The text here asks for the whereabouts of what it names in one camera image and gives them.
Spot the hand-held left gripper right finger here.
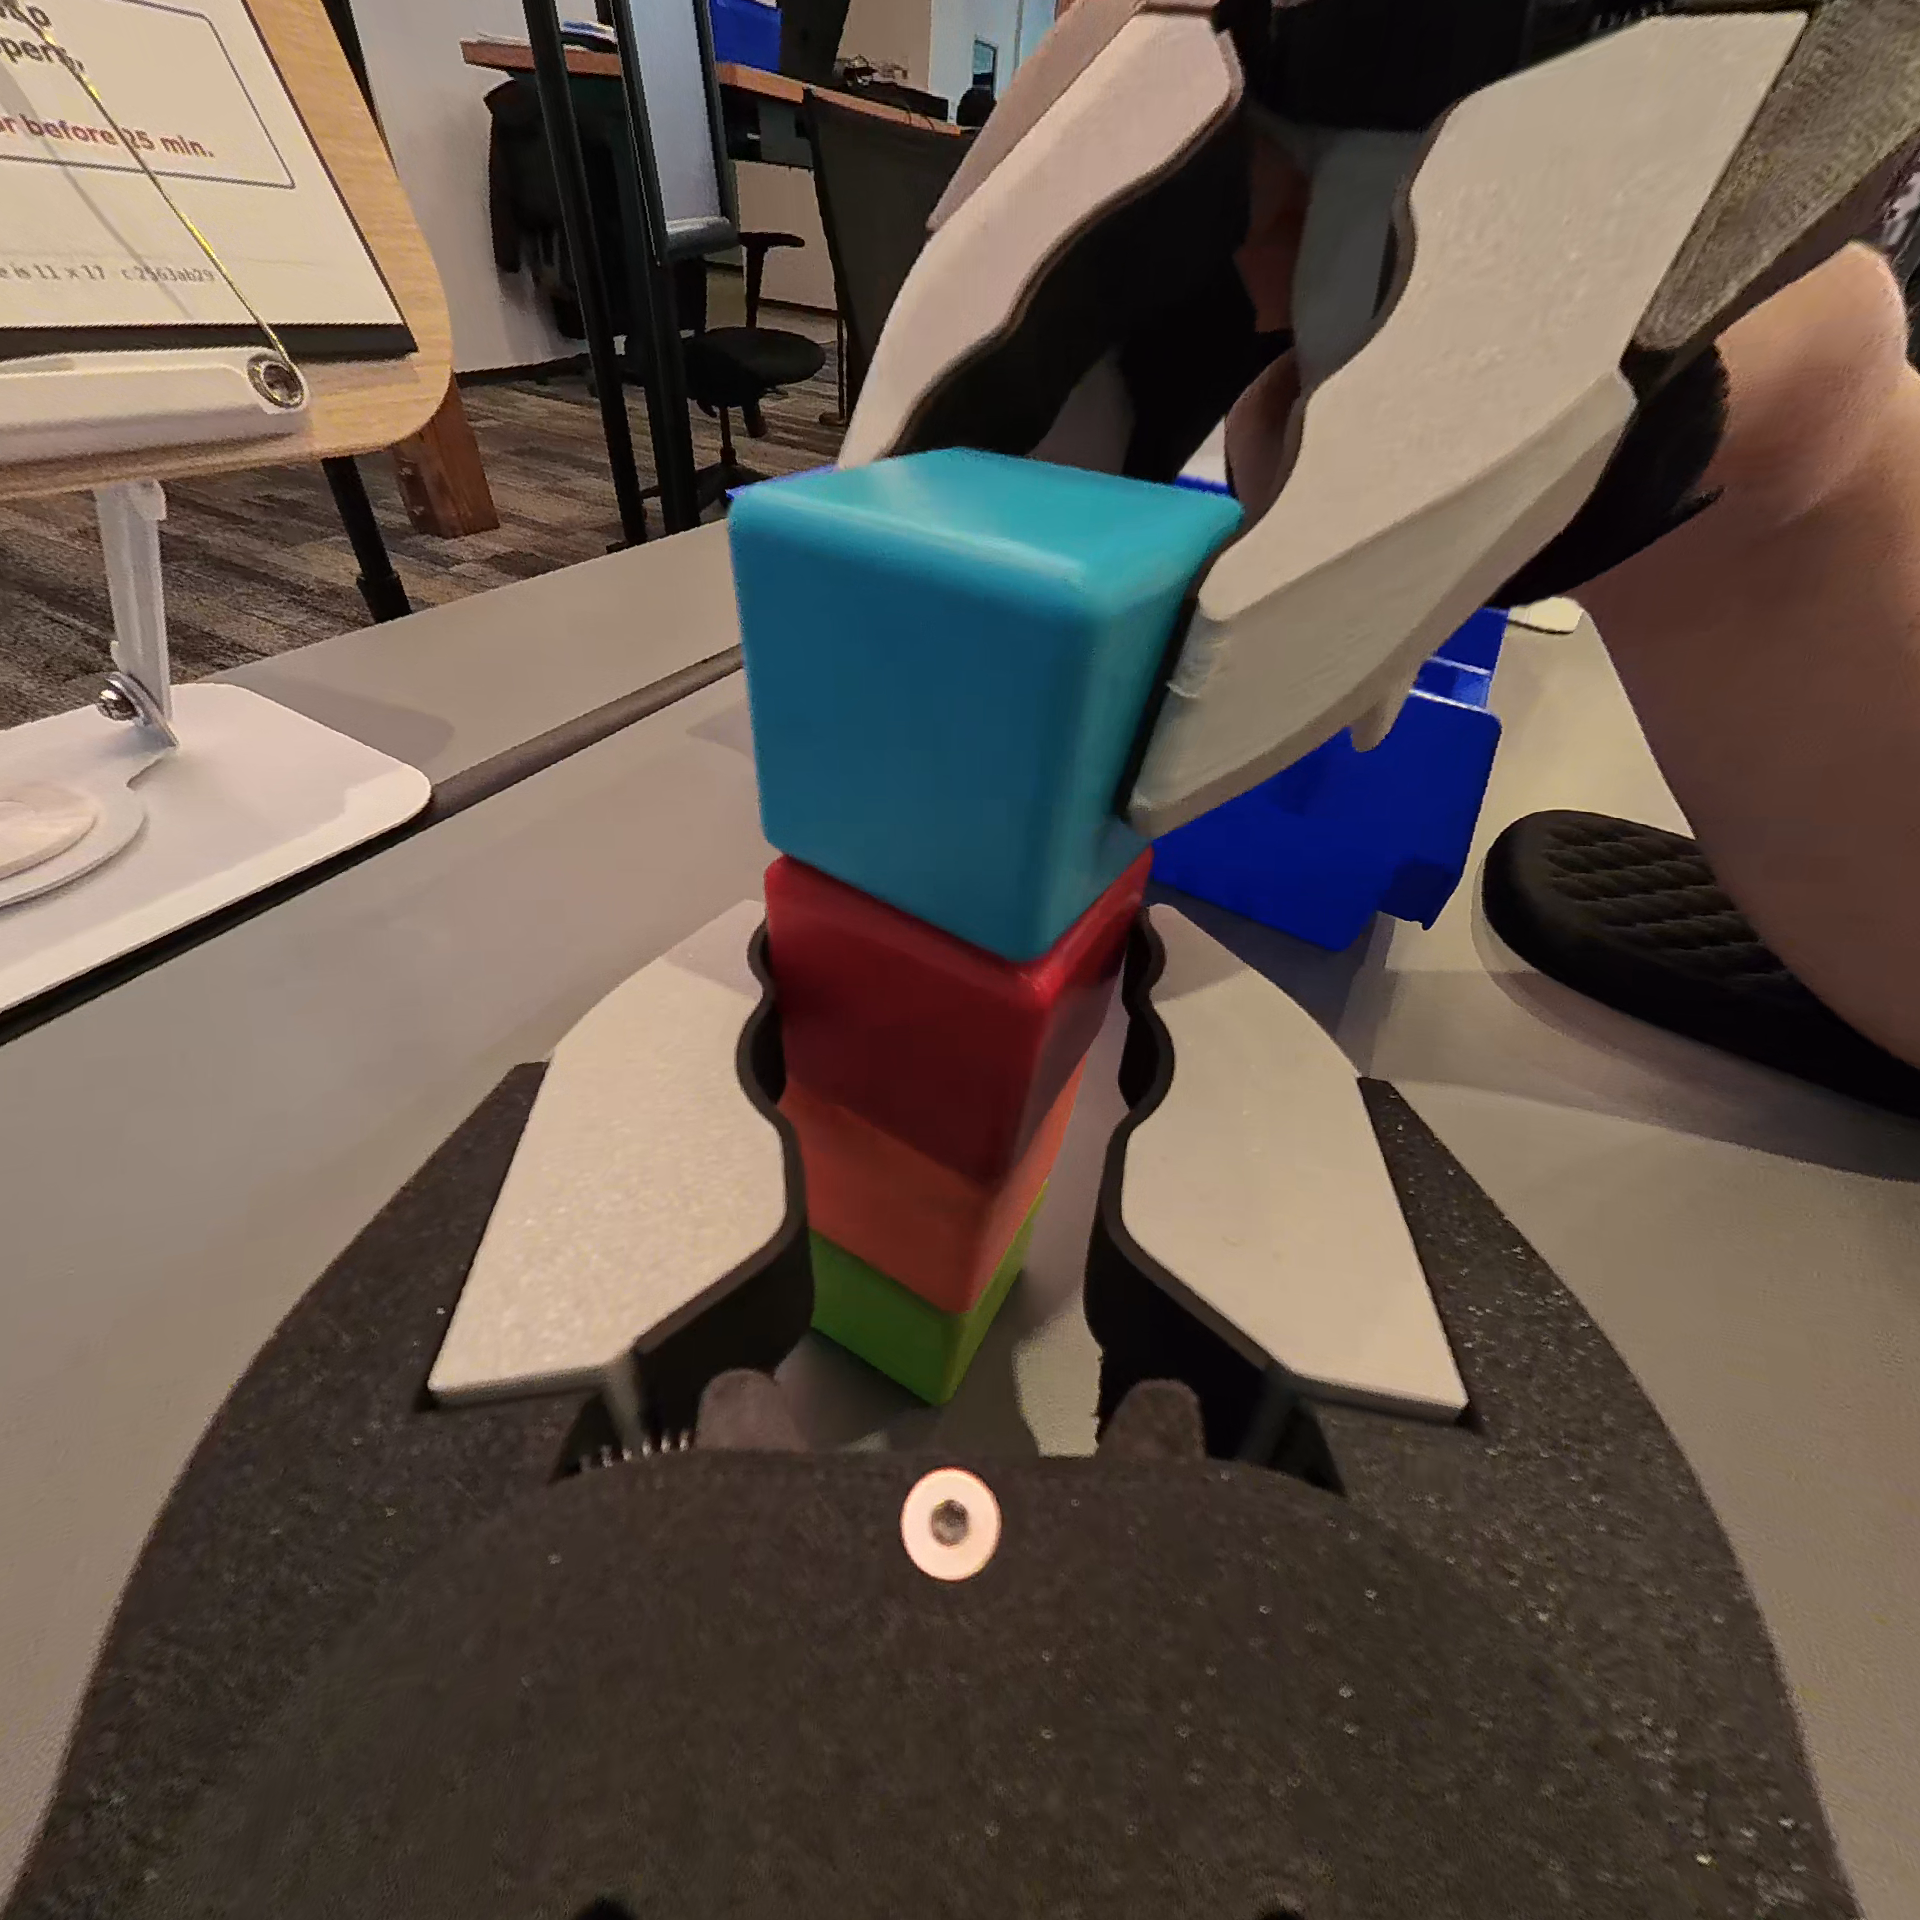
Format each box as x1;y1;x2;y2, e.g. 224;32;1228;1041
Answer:
1083;907;1472;1466

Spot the person's right forearm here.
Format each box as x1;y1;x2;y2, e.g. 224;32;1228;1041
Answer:
1575;481;1920;1058

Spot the light blue cube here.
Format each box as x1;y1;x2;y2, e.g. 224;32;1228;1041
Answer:
728;449;1243;963

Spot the person's right hand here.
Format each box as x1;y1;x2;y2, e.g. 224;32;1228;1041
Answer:
1228;141;1920;529

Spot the brown wooden post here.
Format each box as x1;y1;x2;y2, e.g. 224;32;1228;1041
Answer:
394;374;501;542

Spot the green cube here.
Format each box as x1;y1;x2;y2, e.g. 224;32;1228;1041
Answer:
810;1201;1039;1408

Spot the black wrist rest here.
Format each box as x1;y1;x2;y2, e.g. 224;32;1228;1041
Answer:
1482;809;1920;1121

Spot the black office chair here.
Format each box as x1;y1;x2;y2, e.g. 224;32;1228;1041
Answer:
803;88;976;395

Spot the black easel frame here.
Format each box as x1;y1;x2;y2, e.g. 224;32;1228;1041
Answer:
516;0;746;549

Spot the printed instruction board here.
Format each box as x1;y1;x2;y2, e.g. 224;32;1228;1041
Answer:
0;0;423;361

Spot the blue plastic bin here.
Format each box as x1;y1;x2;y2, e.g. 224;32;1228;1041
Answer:
1147;478;1503;954

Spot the red cube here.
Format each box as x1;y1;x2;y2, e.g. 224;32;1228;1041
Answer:
766;856;1154;1186

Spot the white document stand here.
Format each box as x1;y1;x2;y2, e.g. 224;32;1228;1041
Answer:
0;345;434;1016

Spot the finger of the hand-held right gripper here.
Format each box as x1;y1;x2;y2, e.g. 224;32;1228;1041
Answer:
1124;12;1816;841
836;0;1250;470

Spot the black swivel chair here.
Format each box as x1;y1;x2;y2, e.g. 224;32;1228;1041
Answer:
692;229;829;441

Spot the orange cube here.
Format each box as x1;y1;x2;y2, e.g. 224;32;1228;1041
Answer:
780;1066;1086;1314

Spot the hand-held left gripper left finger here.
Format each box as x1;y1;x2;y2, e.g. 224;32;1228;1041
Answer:
428;900;819;1466

